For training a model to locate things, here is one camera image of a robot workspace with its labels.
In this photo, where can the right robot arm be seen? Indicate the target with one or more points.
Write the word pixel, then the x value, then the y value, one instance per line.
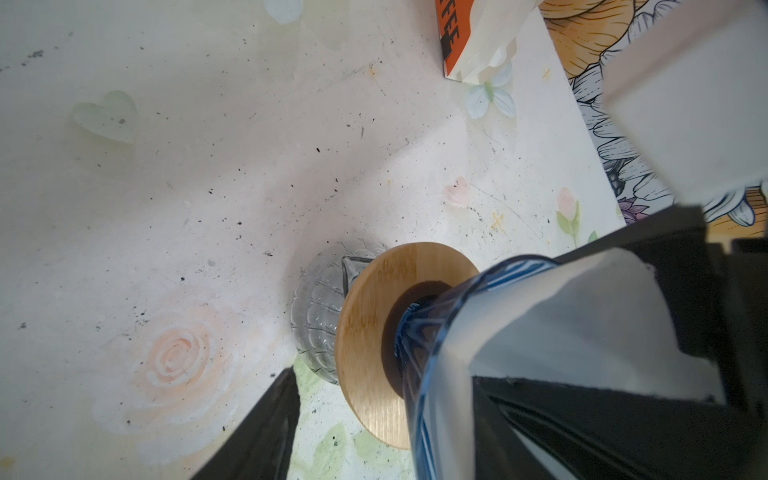
pixel 674 96

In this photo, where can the white coffee filter stack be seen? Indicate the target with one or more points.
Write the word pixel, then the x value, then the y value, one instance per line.
pixel 477 37

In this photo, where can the blue glass dripper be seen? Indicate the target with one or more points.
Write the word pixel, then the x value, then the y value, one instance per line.
pixel 420 335

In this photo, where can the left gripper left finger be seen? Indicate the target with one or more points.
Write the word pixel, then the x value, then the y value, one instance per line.
pixel 261 446

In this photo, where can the clear grey glass pitcher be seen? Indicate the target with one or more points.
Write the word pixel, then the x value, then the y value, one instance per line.
pixel 319 298

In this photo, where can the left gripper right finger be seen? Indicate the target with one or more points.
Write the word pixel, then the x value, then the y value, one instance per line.
pixel 524 429

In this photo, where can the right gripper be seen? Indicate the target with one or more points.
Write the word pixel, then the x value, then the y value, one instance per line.
pixel 717 296

